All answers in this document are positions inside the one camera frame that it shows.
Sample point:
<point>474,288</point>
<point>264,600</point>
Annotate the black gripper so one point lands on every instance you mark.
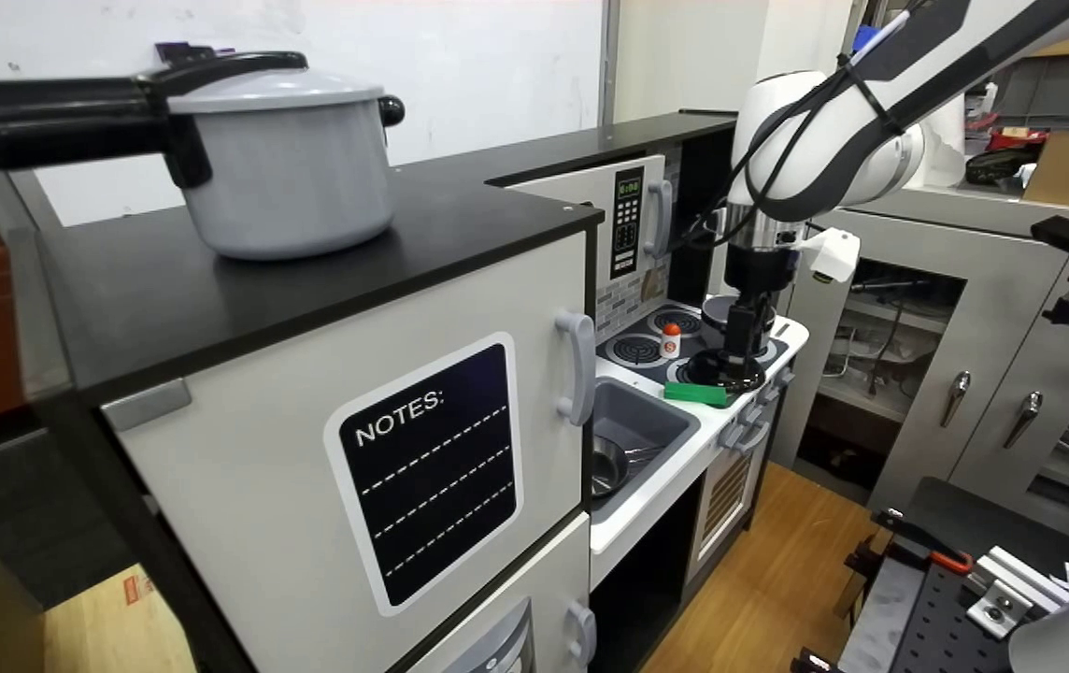
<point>760,268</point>

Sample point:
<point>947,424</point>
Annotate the green block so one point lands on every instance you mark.
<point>695,394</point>

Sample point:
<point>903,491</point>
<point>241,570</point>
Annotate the orange toy food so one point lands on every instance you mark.
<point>670,339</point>

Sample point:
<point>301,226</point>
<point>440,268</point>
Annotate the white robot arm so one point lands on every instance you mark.
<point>884,161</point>

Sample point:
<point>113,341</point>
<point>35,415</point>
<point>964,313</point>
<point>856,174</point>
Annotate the grey sink basin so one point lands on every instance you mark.
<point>639,424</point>

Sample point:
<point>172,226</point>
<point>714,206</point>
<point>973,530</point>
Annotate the grey metal cabinet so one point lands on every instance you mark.
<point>893,250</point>

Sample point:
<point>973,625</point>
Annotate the black clamp orange grip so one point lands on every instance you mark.
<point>920,545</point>

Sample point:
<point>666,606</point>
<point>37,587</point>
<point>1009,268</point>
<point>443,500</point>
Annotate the white paper towel roll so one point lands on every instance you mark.
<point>947,136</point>

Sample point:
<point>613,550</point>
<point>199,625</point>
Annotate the red black tool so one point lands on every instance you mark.
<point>1006,151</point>

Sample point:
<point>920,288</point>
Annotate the black perforated work table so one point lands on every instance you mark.
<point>933,622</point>

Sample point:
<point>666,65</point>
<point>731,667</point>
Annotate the small aluminium extrusion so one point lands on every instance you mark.
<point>1033,585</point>

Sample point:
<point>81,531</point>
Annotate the white toy kitchen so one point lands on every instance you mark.
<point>311,374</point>

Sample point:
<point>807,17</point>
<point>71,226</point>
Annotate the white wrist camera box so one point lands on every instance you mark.
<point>835,256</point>

